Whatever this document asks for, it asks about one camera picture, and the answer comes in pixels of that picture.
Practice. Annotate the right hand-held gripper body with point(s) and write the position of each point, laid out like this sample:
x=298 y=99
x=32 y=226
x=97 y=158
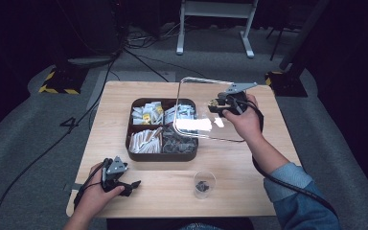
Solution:
x=234 y=102

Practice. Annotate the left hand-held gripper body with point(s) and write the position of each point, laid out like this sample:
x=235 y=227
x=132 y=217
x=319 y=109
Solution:
x=113 y=177

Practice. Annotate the clear box lid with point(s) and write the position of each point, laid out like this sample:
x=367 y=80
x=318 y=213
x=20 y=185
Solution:
x=193 y=124

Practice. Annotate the dark brown compartment box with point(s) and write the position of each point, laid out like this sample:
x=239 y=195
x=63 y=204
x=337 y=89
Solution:
x=159 y=156

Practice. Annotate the dark tea packet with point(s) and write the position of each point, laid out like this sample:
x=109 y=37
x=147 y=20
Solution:
x=202 y=186

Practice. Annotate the clear plastic cup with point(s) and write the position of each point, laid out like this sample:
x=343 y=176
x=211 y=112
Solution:
x=204 y=191

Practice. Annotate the person's right hand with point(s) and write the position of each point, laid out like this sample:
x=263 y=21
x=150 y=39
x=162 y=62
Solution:
x=247 y=123

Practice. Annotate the person's left hand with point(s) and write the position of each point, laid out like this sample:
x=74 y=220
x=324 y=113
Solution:
x=91 y=199

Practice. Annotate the pile of white red packets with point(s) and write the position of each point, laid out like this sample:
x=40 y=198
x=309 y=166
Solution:
x=182 y=112

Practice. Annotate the grey tape piece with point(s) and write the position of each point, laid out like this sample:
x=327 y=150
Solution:
x=73 y=187

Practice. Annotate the pile of white brown sticks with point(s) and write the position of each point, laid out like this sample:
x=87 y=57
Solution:
x=145 y=140

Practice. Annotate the pile of dark packets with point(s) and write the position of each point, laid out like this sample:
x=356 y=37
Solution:
x=177 y=143

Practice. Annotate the yellow black striped stand base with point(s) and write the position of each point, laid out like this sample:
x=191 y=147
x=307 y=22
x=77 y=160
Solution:
x=286 y=84
x=62 y=81

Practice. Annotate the pile of white yellow packets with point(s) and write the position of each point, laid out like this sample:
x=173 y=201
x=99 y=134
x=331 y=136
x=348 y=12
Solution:
x=147 y=114

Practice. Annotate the black tripod stand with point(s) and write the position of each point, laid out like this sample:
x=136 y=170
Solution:
x=279 y=38

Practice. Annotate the person's blue jeans leg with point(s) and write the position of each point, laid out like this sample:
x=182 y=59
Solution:
x=201 y=226

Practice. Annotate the white desk frame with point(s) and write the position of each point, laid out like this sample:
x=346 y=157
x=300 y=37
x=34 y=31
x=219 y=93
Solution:
x=215 y=9

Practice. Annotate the grey slanted metal post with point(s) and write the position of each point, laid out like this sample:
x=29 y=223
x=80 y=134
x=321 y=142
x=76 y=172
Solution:
x=303 y=35

